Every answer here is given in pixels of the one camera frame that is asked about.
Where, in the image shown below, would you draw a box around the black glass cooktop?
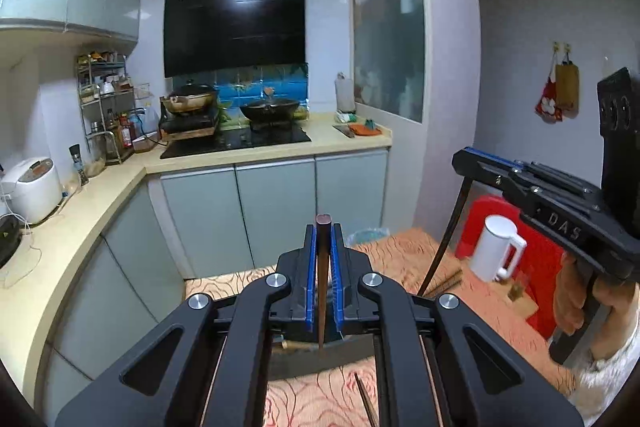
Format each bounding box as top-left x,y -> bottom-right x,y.
160,122 -> 311,159

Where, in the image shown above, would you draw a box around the white electric kettle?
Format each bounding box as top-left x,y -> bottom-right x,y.
469,215 -> 527,282

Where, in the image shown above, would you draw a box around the dark brown chopstick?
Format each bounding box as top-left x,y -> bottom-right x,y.
316,213 -> 332,350

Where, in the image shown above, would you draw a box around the lower kitchen cabinets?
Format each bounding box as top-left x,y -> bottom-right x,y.
38,148 -> 388,424

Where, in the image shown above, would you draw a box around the light tan chopstick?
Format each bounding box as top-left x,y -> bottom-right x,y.
423,270 -> 463,298

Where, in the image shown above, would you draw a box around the brown clay pot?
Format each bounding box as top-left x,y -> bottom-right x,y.
160,82 -> 218,115

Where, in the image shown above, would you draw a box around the person right hand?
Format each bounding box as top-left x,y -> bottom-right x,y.
552,250 -> 640,363

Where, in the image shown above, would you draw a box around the white plastic jug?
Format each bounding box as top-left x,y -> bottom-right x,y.
334,72 -> 356,114

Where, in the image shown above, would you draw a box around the black thin chopstick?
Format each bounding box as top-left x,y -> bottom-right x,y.
418,178 -> 472,297

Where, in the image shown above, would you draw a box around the pepper grinder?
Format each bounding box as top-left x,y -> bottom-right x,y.
68,144 -> 89,186

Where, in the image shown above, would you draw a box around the white fuzzy sleeve forearm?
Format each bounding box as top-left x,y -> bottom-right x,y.
568,317 -> 639,426

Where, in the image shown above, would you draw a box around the hanging wooden cutting board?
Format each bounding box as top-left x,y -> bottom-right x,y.
555,43 -> 579,114

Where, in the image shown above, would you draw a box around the black wok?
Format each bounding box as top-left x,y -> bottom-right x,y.
240,98 -> 299,124

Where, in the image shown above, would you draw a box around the orange cloth on counter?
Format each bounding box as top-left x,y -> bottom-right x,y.
348,122 -> 382,136

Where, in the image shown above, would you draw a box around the red hanging ornament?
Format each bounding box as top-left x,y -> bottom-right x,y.
535,41 -> 563,124

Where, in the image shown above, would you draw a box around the red plastic chair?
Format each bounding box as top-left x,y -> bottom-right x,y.
453,193 -> 566,341

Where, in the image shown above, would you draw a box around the white rice cooker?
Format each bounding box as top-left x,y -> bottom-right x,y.
1,157 -> 63,225

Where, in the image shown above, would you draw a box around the dark green utensil holder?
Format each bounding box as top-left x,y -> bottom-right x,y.
268,335 -> 374,381

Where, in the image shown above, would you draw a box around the metal spice rack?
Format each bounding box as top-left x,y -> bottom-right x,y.
74,51 -> 136,165

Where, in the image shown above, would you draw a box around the black range hood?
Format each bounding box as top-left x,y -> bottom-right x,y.
163,0 -> 306,78

